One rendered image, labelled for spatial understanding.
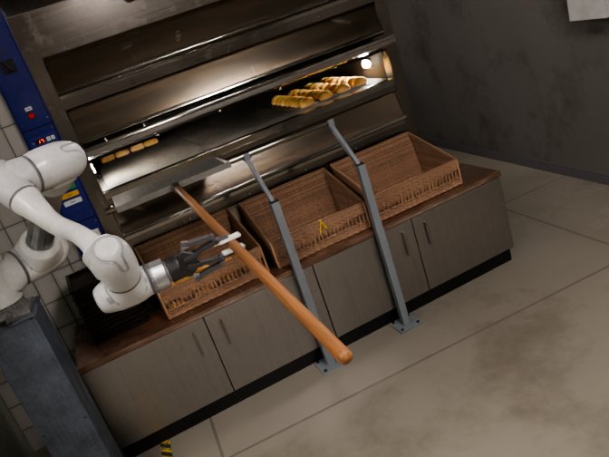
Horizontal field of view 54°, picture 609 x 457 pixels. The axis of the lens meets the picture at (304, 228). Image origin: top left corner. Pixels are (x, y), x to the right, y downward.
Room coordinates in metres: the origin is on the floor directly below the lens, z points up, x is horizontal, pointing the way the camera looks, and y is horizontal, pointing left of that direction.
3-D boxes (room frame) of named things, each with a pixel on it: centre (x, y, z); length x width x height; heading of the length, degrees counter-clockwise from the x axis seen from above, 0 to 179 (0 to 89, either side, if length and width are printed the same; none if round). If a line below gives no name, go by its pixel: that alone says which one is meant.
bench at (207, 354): (3.04, 0.10, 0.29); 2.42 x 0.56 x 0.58; 106
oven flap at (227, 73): (3.34, 0.07, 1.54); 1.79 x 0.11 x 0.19; 106
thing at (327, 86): (3.93, -0.36, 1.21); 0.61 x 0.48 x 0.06; 16
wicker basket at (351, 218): (3.09, -0.02, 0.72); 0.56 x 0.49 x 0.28; 105
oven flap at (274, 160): (3.34, 0.07, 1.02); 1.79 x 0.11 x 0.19; 106
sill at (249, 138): (3.37, 0.08, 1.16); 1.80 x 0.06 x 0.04; 106
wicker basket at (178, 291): (2.94, 0.57, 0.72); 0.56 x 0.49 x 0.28; 108
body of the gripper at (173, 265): (1.65, 0.37, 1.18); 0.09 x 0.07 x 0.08; 106
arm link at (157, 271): (1.63, 0.44, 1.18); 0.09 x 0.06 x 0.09; 16
